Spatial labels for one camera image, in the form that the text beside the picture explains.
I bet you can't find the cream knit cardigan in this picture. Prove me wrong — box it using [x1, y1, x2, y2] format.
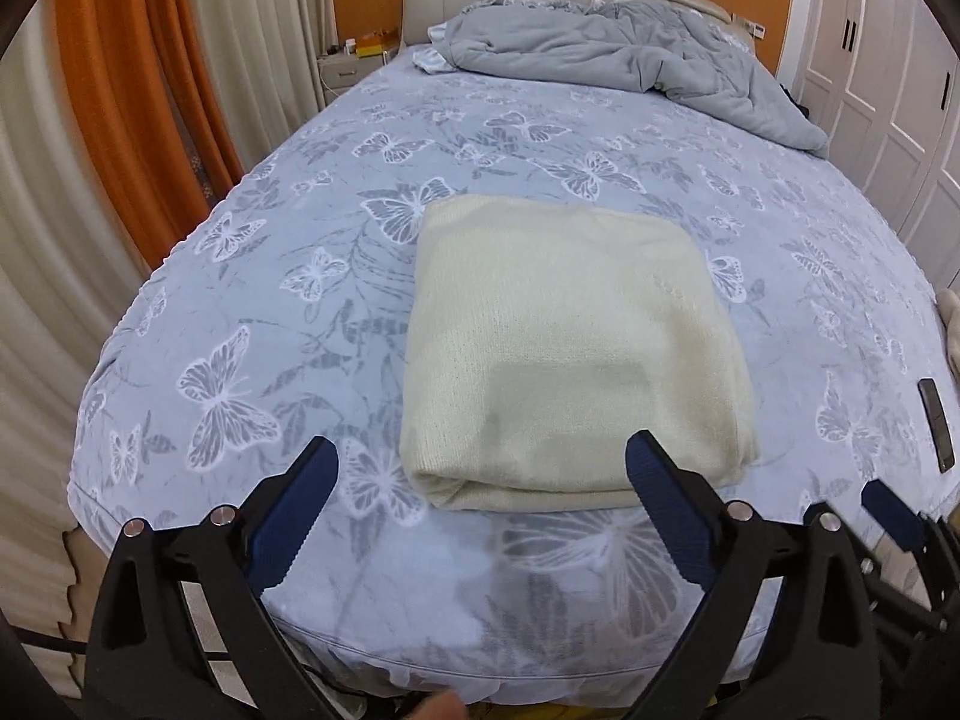
[399, 195, 760, 515]

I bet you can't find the black smartphone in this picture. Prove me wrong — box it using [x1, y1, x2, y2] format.
[918, 379, 955, 475]

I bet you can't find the grey duvet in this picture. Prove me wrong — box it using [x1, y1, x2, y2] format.
[427, 0, 830, 158]

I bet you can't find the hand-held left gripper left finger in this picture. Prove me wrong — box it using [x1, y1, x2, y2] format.
[86, 436, 340, 720]

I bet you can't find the white patterned pillow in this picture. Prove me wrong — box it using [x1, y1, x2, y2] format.
[412, 45, 458, 76]

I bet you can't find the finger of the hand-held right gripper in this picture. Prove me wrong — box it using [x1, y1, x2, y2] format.
[861, 480, 960, 616]

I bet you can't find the grey nightstand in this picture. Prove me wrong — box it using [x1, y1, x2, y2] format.
[315, 51, 391, 102]

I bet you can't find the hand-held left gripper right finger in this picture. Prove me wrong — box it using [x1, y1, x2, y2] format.
[622, 431, 882, 720]

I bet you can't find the bed with butterfly sheet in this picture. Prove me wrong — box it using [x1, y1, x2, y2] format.
[67, 41, 960, 706]

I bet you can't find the white wardrobe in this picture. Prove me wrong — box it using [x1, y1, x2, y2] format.
[776, 0, 960, 293]

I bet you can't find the white curtain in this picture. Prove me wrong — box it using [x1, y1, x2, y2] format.
[187, 0, 338, 128]

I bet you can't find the orange curtain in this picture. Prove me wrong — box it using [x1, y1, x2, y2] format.
[52, 0, 245, 256]

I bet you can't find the beige cloth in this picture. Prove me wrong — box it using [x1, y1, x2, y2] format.
[934, 292, 960, 383]

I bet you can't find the ribbed cream curtain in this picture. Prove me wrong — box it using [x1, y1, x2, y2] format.
[0, 7, 151, 691]

